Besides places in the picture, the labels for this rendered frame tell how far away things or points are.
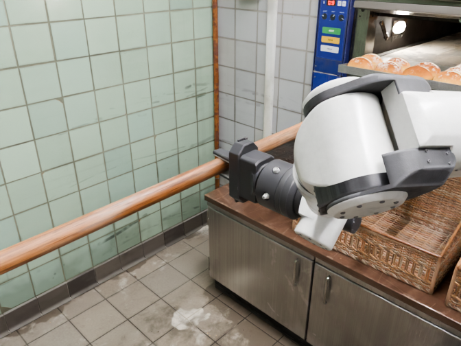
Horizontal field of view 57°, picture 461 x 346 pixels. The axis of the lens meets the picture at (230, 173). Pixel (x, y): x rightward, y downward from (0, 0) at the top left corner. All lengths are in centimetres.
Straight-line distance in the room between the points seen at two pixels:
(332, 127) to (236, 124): 207
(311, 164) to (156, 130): 191
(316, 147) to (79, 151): 174
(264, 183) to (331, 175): 31
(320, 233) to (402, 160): 28
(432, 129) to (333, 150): 9
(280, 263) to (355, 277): 34
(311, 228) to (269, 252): 117
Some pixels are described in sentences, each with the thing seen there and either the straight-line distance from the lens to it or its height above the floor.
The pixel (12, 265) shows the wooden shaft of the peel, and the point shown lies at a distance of 64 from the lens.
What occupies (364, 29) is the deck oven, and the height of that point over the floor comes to 129.
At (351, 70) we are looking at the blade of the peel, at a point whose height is 119.
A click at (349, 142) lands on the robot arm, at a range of 42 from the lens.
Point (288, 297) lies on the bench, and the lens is 189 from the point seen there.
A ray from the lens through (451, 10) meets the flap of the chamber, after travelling 164.
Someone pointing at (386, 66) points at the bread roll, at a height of 122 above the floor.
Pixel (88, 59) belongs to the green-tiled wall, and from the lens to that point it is 203.
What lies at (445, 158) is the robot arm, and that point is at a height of 139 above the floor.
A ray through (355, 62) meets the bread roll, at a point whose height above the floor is 122.
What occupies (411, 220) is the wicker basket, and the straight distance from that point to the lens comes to 192.
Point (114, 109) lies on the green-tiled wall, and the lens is 214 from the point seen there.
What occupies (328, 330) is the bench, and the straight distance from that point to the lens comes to 184.
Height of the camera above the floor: 155
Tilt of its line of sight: 27 degrees down
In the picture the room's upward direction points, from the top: straight up
